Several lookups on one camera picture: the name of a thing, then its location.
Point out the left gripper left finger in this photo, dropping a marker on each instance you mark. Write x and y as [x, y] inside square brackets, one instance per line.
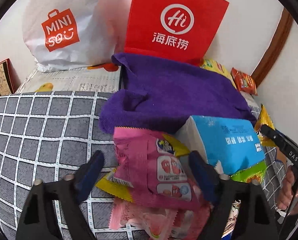
[38, 218]

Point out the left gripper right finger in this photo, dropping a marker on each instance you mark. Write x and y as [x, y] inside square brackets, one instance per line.
[255, 220]

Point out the green snack packet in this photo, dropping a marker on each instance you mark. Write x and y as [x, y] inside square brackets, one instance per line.
[255, 172]

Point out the light pink snack packet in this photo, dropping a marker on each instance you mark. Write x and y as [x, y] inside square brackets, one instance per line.
[159, 223]

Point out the pink yellow snack packet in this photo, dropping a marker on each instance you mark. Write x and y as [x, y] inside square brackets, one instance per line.
[149, 172]

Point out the small yellow snack packet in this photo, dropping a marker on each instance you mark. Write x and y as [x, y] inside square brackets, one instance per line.
[264, 119]

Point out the right hand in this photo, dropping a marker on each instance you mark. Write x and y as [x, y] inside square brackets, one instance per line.
[286, 194]

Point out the blue tissue pack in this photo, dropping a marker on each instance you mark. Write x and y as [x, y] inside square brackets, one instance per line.
[232, 142]

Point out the grey checkered blanket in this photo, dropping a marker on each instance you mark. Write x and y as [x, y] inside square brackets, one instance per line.
[47, 135]

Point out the orange cracker packet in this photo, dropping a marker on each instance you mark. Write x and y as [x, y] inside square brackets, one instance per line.
[244, 82]

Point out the yellow chips bag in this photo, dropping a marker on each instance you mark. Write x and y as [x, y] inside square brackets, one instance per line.
[214, 66]

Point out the brown framed box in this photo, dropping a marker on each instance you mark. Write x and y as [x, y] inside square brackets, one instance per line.
[6, 79]

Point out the purple towel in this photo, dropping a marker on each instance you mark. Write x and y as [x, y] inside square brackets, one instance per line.
[160, 95]

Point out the white fruit print sheet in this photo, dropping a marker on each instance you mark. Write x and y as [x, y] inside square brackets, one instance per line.
[101, 78]

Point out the red Haidilao paper bag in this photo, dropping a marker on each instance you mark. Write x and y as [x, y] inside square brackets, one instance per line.
[178, 30]

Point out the white Miniso plastic bag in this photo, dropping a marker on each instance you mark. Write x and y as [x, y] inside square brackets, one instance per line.
[68, 34]

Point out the brown wooden door frame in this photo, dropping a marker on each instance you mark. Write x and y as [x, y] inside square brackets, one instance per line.
[274, 49]

